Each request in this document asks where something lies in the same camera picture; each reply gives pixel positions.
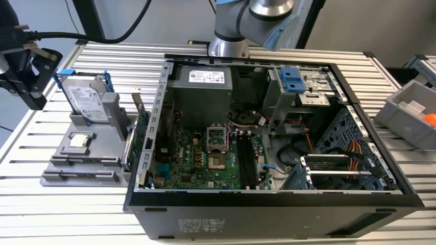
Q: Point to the silver CPU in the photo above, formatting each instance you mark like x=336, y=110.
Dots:
x=77, y=141

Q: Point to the black upright post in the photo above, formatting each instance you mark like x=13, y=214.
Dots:
x=92, y=20

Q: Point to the green graphics card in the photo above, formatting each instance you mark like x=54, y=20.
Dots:
x=136, y=143

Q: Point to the CPU socket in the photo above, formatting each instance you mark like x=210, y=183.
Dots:
x=217, y=162

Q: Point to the black case fan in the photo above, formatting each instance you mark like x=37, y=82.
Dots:
x=166, y=122

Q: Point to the hard disk in blue carrier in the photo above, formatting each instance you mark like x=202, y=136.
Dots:
x=82, y=99

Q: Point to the blue plastic drive latch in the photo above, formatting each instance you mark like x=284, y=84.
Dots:
x=290, y=79

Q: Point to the white block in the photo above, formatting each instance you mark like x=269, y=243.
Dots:
x=413, y=107

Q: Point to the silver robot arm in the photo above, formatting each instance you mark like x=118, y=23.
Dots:
x=228, y=25

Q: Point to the light metal crate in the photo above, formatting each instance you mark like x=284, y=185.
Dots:
x=421, y=66

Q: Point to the black PC case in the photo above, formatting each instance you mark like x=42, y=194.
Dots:
x=237, y=219

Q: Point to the grey plastic bin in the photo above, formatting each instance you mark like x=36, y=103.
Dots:
x=405, y=127

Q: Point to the grey power supply unit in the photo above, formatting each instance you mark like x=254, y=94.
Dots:
x=200, y=102

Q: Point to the metal disk bay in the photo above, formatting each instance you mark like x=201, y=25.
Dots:
x=326, y=163

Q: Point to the grey parts rack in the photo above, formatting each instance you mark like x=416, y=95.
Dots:
x=98, y=146

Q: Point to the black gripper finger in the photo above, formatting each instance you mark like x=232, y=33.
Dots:
x=50, y=74
x=9, y=83

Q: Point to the green motherboard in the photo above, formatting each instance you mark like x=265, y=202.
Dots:
x=190, y=163

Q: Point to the orange ball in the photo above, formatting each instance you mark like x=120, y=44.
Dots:
x=429, y=120

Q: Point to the blue RAM memory stick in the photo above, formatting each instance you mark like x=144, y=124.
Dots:
x=85, y=160
x=80, y=175

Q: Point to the black RAM slot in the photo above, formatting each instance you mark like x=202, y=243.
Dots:
x=252, y=160
x=242, y=160

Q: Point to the small yellow black plug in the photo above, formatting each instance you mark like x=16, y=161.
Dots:
x=197, y=43

